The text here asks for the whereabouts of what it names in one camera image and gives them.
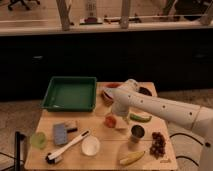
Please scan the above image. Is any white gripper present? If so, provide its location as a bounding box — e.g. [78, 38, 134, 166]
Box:
[111, 102, 129, 130]

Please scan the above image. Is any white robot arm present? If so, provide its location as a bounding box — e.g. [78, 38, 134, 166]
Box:
[112, 79, 213, 171]

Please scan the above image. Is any metal cup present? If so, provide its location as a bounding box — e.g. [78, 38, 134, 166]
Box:
[130, 125, 145, 143]

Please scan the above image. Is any green plastic cup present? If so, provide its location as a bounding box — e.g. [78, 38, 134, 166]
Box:
[30, 132, 47, 149]

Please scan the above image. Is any green cucumber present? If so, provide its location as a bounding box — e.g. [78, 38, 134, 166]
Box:
[130, 113, 152, 123]

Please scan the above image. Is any yellow banana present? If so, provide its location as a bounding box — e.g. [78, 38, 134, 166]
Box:
[119, 151, 145, 165]

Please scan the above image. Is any orange bowl with grey cloth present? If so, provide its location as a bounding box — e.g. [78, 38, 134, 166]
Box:
[101, 83, 120, 106]

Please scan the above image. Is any dark brown bowl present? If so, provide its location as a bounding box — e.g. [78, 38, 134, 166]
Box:
[139, 87, 152, 96]

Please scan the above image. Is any purple grape bunch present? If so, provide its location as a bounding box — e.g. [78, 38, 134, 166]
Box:
[150, 132, 166, 159]

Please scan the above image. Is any grey blue sponge block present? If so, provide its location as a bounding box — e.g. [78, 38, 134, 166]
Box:
[52, 120, 79, 146]

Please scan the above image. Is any green plastic tray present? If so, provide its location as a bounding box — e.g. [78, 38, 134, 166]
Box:
[42, 76, 97, 112]

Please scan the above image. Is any white black brush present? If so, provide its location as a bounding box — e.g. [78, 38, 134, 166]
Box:
[45, 130, 90, 164]

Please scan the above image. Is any black stand left of table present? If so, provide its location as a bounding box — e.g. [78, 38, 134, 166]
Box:
[14, 131, 26, 171]

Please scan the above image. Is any black cable on floor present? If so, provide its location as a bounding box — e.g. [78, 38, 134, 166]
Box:
[169, 132, 213, 171]

